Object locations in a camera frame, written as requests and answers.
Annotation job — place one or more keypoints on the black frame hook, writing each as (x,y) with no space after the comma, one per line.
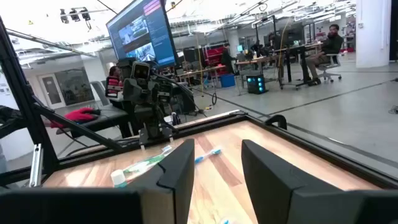
(276,119)

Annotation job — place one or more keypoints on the blue toothbrush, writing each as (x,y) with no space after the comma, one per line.
(206,154)
(225,221)

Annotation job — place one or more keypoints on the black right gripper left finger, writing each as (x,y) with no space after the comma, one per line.
(177,174)

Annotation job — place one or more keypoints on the white column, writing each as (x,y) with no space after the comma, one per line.
(373,31)

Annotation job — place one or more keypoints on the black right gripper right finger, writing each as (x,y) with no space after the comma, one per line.
(273,186)

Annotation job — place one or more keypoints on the silver metal bracket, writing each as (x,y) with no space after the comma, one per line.
(35,165)

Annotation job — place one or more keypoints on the person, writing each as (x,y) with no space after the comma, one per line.
(331,43)
(227,59)
(114,77)

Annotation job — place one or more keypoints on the computer tower with blue lights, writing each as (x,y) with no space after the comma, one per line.
(256,84)

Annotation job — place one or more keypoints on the black framed desk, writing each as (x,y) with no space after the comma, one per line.
(295,48)

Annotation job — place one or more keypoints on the black padded bench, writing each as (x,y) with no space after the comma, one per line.
(105,119)

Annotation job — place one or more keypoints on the black track light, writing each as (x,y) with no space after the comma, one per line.
(74,15)
(64,16)
(85,14)

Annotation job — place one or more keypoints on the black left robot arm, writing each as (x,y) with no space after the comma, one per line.
(183,96)

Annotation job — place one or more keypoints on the red tool cabinet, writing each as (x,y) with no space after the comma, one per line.
(214,56)

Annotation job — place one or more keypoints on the black aluminium table frame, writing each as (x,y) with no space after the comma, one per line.
(38,137)

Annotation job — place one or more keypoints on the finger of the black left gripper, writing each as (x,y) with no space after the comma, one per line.
(167,132)
(143,137)

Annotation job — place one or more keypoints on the blue mouthwash bottle white cap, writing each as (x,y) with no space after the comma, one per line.
(118,179)

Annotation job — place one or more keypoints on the wooden top desk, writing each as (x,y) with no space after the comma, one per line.
(202,70)

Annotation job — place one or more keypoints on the green toothbrush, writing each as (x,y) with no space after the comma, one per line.
(146,163)

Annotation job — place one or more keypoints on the large display monitor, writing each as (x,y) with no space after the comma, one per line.
(143,31)

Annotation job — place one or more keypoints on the red cloth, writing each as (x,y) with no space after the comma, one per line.
(79,115)

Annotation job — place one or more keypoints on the white office chair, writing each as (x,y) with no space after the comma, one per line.
(331,67)

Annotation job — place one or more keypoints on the blue storage bin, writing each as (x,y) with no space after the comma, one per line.
(227,81)

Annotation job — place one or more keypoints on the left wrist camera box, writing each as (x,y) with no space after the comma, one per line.
(140,71)

